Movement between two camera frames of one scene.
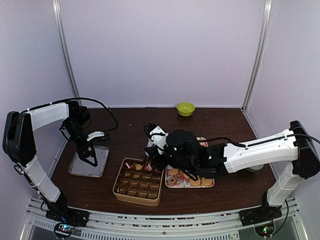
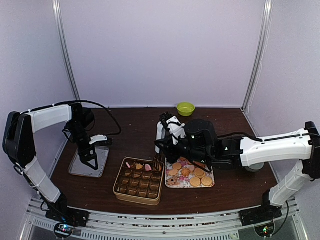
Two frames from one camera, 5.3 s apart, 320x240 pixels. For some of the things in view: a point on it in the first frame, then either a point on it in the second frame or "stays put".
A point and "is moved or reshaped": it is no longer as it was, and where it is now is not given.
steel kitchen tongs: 149,156 is moved or reshaped
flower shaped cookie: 138,167 stays put
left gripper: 80,149 stays put
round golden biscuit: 195,183 stays put
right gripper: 158,165 -> 167,150
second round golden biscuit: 206,182 stays put
